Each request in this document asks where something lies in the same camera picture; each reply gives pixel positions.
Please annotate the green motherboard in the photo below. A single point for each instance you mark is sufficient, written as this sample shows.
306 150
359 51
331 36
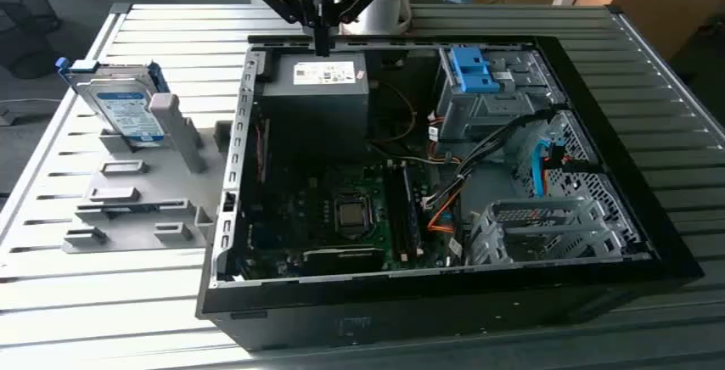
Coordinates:
379 200

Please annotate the silver CPU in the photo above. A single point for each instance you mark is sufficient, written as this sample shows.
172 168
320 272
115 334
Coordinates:
352 214

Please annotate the grey metal drive cage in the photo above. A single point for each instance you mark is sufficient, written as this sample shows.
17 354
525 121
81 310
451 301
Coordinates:
493 111

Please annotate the RAM stick with blue label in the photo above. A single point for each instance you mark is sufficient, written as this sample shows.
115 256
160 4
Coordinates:
132 208

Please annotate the blue plastic drive latch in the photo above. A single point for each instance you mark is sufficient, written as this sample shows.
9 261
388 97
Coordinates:
470 77

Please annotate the grey floor bracket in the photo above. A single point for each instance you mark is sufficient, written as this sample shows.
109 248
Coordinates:
6 117

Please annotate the grey power supply unit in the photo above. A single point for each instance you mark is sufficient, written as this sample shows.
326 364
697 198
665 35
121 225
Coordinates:
316 107

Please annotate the brown wooden cabinet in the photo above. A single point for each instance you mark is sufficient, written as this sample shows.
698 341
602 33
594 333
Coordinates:
667 5

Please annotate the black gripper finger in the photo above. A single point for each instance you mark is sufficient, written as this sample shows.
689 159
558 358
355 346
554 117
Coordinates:
356 11
278 3

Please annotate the black mesh waste basket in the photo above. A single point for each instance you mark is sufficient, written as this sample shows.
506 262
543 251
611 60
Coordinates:
28 47

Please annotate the hard disk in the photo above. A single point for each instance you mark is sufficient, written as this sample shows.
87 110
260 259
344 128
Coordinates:
127 111

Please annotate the black graphics card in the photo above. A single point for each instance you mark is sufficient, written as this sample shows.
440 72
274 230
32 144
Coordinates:
346 259

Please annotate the RAM stick in slot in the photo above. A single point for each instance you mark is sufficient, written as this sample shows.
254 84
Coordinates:
412 213

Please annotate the grey parts rack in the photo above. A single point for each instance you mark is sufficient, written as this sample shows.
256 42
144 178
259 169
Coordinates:
147 217

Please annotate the grey metal disk bay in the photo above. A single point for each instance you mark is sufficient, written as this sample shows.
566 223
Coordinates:
566 226

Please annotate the black PC case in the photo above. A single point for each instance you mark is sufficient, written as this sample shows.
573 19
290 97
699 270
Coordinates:
396 315

